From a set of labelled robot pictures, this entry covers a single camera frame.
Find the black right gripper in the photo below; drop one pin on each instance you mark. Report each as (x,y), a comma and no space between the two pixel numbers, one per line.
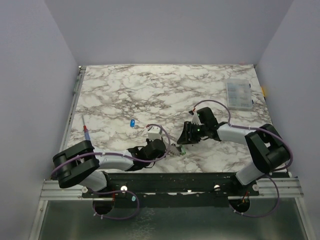
(191,132)

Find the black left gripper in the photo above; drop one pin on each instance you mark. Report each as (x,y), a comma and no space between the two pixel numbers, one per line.
(148,141)

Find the green key tag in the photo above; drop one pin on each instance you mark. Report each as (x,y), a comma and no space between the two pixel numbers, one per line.
(183,150)

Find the silver key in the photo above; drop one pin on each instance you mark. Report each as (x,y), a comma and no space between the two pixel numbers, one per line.
(137,127)

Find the blue key tag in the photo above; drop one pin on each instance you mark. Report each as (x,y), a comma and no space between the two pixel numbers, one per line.
(132,123)

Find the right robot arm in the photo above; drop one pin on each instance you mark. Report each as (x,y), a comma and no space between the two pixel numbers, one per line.
(266,149)

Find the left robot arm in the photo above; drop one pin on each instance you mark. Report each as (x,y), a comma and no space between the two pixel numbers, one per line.
(79,164)

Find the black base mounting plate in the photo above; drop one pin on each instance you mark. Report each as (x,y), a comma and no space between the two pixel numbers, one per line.
(173,190)

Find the clear plastic screw organizer box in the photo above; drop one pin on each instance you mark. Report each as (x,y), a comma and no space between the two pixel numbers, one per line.
(238,93)

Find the red blue screwdriver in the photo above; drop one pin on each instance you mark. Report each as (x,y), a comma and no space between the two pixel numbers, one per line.
(85,129)

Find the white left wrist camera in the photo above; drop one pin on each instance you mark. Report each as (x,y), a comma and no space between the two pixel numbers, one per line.
(154,132)

